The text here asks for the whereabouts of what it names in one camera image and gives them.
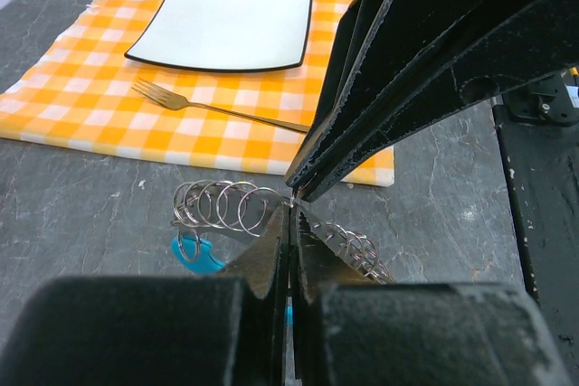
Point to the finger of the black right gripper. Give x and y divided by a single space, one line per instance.
406 27
490 56

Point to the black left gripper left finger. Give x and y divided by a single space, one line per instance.
226 329

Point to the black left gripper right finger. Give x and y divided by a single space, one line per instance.
349 330

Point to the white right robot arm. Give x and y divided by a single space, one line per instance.
543 96

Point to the white square plate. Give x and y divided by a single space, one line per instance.
226 35

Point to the gold fork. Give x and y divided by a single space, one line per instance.
173 101

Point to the orange checkered cloth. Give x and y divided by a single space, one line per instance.
79 95

